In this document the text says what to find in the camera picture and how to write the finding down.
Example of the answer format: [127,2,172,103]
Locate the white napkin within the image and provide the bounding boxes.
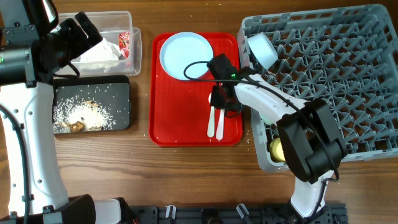
[80,38,121,62]

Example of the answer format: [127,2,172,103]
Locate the white plastic spoon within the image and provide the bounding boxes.
[207,105,215,138]

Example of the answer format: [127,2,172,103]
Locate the red sauce packet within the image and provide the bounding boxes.
[118,32,130,58]

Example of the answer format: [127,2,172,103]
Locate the white plastic fork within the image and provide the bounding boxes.
[216,109,225,141]

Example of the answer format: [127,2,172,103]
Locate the mint green bowl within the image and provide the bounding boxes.
[260,114,274,125]

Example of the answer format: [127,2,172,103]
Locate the light blue plate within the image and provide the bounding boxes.
[159,32,214,81]

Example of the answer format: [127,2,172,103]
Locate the light blue food bowl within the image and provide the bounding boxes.
[248,34,278,70]

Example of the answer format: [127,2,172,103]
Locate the yellow plastic cup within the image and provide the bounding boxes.
[270,138,285,162]

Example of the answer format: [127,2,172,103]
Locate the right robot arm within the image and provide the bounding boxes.
[206,54,348,222]

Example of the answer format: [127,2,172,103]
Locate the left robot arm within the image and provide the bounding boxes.
[1,1,139,223]

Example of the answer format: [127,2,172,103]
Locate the grey dishwasher rack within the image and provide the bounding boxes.
[237,4,397,161]

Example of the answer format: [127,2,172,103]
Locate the clear plastic bin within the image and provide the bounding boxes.
[72,11,142,77]

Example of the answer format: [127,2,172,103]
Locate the red serving tray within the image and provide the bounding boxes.
[149,33,243,147]

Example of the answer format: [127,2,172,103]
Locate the black plastic tray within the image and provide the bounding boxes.
[53,75,131,134]

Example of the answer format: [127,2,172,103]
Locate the food scraps and rice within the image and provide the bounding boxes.
[53,97,115,134]

